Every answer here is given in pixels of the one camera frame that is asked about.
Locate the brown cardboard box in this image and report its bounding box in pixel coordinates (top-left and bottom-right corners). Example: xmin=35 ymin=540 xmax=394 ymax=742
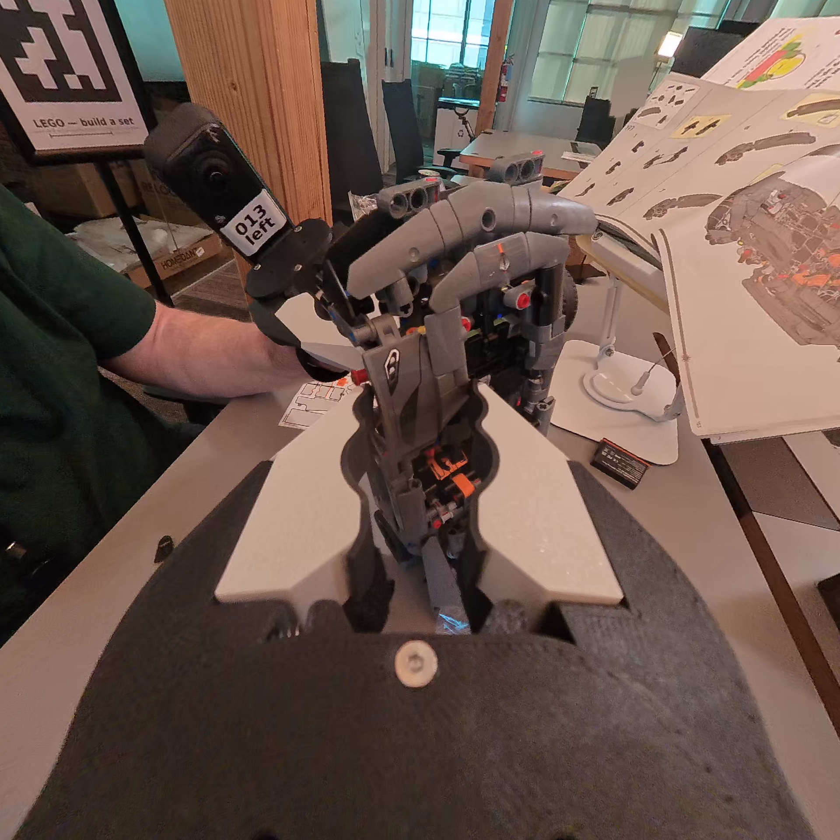
xmin=128 ymin=233 xmax=227 ymax=290
xmin=29 ymin=161 xmax=152 ymax=217

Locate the white waste bin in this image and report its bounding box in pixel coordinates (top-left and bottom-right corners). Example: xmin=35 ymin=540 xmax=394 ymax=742
xmin=433 ymin=105 xmax=480 ymax=158

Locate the person's left forearm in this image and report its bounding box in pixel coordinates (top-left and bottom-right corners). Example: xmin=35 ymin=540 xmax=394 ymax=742
xmin=98 ymin=298 xmax=309 ymax=401

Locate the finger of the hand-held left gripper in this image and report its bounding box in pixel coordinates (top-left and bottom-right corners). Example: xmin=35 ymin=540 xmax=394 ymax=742
xmin=274 ymin=293 xmax=366 ymax=376

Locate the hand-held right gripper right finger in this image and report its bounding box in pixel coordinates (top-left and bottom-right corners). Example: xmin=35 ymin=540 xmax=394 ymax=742
xmin=458 ymin=382 xmax=624 ymax=634

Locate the person's dark clothing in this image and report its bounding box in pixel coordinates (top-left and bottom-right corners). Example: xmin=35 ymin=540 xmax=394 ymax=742
xmin=0 ymin=184 xmax=204 ymax=644

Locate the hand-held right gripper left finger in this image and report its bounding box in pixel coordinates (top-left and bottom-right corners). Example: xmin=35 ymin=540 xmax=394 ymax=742
xmin=214 ymin=386 xmax=396 ymax=632

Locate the framed marker sign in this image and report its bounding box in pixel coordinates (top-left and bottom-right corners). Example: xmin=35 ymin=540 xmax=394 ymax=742
xmin=0 ymin=0 xmax=158 ymax=158

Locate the small black battery pack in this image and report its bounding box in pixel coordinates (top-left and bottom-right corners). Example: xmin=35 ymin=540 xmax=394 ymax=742
xmin=589 ymin=438 xmax=652 ymax=490

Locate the white table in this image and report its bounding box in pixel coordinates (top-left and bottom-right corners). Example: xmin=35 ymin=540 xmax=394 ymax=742
xmin=459 ymin=128 xmax=605 ymax=181

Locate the sticker sheet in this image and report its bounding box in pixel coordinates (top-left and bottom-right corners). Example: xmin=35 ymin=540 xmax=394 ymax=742
xmin=279 ymin=379 xmax=363 ymax=431

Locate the lego car chassis model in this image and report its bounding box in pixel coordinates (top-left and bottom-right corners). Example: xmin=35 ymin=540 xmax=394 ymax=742
xmin=325 ymin=150 xmax=598 ymax=562

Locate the black sign stand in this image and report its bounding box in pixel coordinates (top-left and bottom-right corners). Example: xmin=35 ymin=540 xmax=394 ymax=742
xmin=98 ymin=157 xmax=175 ymax=309

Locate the black office chair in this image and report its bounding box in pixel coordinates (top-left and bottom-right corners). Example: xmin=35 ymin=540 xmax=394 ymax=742
xmin=382 ymin=79 xmax=460 ymax=185
xmin=322 ymin=59 xmax=385 ymax=224

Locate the instruction booklet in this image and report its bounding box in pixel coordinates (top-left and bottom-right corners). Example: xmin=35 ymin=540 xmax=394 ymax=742
xmin=558 ymin=16 xmax=840 ymax=442

